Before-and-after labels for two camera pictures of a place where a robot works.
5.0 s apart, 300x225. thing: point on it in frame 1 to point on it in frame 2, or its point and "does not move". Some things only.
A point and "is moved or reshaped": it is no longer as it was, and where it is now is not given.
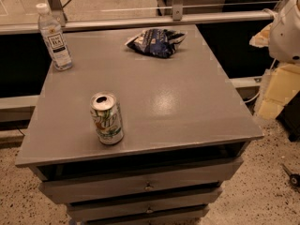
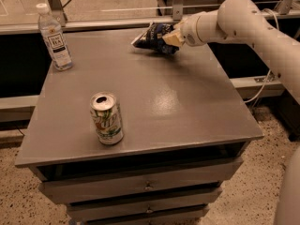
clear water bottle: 54,39 does not move
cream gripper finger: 262,39 to 192,30
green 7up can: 107,117 does not move
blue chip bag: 156,42 is moved or reshaped
